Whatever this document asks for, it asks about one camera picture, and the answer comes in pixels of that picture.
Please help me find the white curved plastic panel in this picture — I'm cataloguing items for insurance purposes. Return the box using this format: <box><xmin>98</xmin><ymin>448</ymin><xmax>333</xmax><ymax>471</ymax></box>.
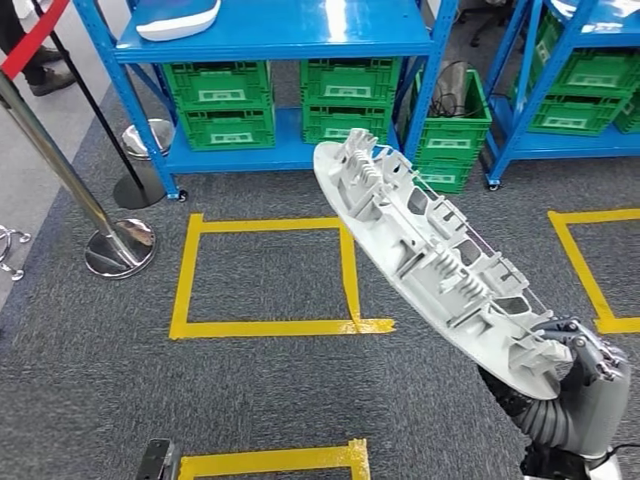
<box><xmin>134</xmin><ymin>0</ymin><xmax>222</xmax><ymax>43</ymax></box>

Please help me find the red barrier belt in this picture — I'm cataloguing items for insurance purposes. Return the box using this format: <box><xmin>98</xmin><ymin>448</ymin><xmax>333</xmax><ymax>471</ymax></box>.
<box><xmin>0</xmin><ymin>0</ymin><xmax>71</xmax><ymax>81</ymax></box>

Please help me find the chrome stanchion base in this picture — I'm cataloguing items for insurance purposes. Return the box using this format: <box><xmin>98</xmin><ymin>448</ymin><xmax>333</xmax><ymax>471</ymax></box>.
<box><xmin>121</xmin><ymin>117</ymin><xmax>174</xmax><ymax>162</ymax></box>

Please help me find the person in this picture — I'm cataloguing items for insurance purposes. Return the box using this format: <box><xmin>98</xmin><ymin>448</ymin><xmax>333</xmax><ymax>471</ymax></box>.
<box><xmin>0</xmin><ymin>0</ymin><xmax>77</xmax><ymax>99</ymax></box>

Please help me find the chrome stool base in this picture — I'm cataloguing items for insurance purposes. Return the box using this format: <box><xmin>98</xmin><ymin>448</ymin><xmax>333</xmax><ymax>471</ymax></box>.
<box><xmin>0</xmin><ymin>223</ymin><xmax>32</xmax><ymax>283</ymax></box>

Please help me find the grey cylinder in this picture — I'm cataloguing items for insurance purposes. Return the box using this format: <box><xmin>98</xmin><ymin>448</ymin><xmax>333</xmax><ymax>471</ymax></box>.
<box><xmin>435</xmin><ymin>60</ymin><xmax>473</xmax><ymax>117</ymax></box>

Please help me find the grey plastic wheel hubcap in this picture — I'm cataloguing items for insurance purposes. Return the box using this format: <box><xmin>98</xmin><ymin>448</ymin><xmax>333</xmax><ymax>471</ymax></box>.
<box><xmin>312</xmin><ymin>127</ymin><xmax>575</xmax><ymax>403</ymax></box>

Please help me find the black cable coil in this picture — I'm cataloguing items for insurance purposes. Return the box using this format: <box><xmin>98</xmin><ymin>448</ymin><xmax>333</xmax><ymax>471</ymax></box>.
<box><xmin>429</xmin><ymin>60</ymin><xmax>476</xmax><ymax>119</ymax></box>

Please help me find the blue steel shelf rack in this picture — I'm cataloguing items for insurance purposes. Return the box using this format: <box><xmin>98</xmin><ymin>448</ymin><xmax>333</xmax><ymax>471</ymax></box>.
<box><xmin>482</xmin><ymin>0</ymin><xmax>640</xmax><ymax>192</ymax></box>
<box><xmin>72</xmin><ymin>0</ymin><xmax>460</xmax><ymax>201</ymax></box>

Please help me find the black stanchion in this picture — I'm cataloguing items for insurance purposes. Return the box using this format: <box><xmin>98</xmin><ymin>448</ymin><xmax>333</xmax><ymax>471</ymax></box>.
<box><xmin>30</xmin><ymin>0</ymin><xmax>167</xmax><ymax>211</ymax></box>

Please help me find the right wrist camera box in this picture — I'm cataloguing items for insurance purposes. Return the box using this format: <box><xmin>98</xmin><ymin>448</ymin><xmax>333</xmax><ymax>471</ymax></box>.
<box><xmin>519</xmin><ymin>445</ymin><xmax>591</xmax><ymax>480</ymax></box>

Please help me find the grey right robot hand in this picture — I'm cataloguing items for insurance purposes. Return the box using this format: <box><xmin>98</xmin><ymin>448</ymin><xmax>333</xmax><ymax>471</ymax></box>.
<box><xmin>477</xmin><ymin>317</ymin><xmax>632</xmax><ymax>460</ymax></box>

